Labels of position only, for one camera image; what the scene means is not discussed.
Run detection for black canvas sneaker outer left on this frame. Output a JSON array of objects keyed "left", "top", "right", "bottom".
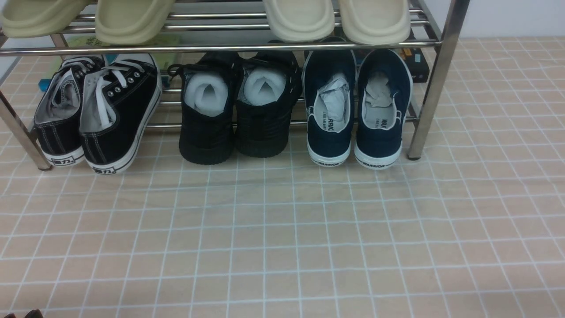
[{"left": 34, "top": 55, "right": 107, "bottom": 167}]

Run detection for cream slipper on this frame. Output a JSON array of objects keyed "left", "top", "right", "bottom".
[
  {"left": 263, "top": 0, "right": 335, "bottom": 42},
  {"left": 338, "top": 0, "right": 411, "bottom": 45}
]

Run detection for black knit sneaker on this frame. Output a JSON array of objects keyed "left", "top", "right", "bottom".
[
  {"left": 235, "top": 50, "right": 302, "bottom": 158},
  {"left": 167, "top": 52, "right": 241, "bottom": 165}
]

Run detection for cream slipper far right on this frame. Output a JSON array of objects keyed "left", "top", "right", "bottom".
[{"left": 338, "top": 0, "right": 411, "bottom": 45}]

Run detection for olive green slipper far left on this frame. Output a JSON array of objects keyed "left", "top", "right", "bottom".
[{"left": 1, "top": 0, "right": 92, "bottom": 38}]

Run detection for dark book behind rack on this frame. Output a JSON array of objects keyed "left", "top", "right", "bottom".
[{"left": 397, "top": 48, "right": 430, "bottom": 84}]

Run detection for navy slip-on shoe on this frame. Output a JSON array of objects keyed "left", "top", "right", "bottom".
[
  {"left": 354, "top": 49, "right": 413, "bottom": 170},
  {"left": 302, "top": 49, "right": 357, "bottom": 167}
]

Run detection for silver metal shoe rack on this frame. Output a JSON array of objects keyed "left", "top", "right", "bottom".
[{"left": 1, "top": 0, "right": 470, "bottom": 171}]

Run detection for olive green slipper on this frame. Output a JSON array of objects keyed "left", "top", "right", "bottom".
[
  {"left": 95, "top": 0, "right": 176, "bottom": 45},
  {"left": 1, "top": 0, "right": 92, "bottom": 38}
]

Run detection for black knit sneaker left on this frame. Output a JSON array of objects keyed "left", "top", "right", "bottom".
[{"left": 167, "top": 52, "right": 241, "bottom": 165}]

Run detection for dark object bottom left corner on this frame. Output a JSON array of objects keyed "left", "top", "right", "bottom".
[{"left": 4, "top": 309, "right": 44, "bottom": 318}]

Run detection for black knit sneaker right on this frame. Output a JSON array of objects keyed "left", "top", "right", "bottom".
[{"left": 235, "top": 50, "right": 302, "bottom": 158}]

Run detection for black canvas sneaker white laces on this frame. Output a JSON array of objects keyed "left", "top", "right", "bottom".
[{"left": 79, "top": 53, "right": 163, "bottom": 175}]

